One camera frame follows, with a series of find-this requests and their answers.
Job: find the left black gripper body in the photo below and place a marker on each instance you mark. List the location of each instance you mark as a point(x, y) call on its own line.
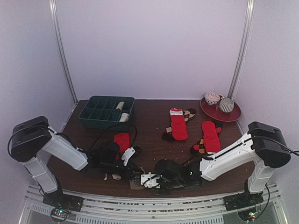
point(108, 166)

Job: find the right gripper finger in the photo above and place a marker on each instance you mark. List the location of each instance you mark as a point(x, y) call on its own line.
point(137, 180)
point(162, 192)

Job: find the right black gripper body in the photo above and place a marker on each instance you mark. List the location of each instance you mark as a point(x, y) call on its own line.
point(165, 180)

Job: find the beige sock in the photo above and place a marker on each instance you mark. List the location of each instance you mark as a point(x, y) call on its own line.
point(133, 186)
point(120, 105)

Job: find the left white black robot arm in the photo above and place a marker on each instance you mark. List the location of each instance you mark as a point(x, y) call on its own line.
point(29, 138)

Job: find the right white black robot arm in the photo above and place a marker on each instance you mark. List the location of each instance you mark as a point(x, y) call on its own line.
point(263, 144)

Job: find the red sock with white cuff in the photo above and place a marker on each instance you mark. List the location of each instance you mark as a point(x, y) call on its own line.
point(178, 125)

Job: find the green divided organizer tray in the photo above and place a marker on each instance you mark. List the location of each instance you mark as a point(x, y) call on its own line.
point(100, 113)

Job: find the argyle sock at back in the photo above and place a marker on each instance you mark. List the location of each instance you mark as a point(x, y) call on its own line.
point(189, 114)

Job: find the red plate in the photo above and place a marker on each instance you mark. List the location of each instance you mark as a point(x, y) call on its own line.
point(214, 112)

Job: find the white dotted bowl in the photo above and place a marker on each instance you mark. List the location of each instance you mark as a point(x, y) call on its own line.
point(211, 98)

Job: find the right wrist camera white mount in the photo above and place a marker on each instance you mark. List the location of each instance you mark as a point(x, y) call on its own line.
point(150, 180)

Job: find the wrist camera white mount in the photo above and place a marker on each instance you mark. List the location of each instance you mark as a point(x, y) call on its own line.
point(130, 153)
point(150, 180)

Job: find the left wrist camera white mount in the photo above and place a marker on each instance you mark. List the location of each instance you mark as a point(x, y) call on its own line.
point(130, 153)

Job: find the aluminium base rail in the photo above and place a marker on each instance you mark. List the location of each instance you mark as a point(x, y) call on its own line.
point(98, 209)

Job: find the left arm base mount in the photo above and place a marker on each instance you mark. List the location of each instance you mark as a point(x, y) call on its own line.
point(63, 205)

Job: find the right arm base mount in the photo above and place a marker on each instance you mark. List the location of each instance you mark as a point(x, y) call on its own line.
point(248, 205)

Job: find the left aluminium frame post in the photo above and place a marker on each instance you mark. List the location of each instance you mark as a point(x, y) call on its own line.
point(55, 21)

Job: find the aluminium frame post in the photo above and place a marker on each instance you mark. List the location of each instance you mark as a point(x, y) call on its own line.
point(247, 28)
point(55, 21)

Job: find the right aluminium frame post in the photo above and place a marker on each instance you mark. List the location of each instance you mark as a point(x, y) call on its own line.
point(247, 28)

